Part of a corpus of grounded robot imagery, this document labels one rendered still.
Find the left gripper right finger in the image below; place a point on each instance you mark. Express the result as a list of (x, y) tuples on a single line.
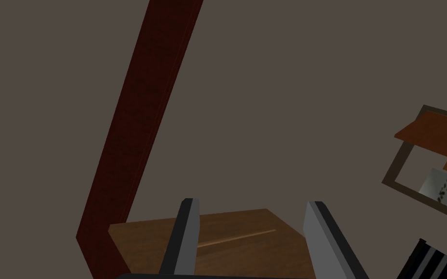
[(326, 244)]

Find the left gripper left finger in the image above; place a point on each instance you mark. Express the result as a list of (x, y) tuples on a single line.
[(184, 240)]

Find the brown wooden cabinet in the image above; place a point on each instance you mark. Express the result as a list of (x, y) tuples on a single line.
[(243, 244)]

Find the black slatted chair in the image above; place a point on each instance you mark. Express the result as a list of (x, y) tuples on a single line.
[(438, 261)]

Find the dark red wooden door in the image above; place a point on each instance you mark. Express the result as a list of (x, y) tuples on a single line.
[(138, 124)]

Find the brown open door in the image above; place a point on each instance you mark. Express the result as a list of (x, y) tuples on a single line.
[(437, 133)]

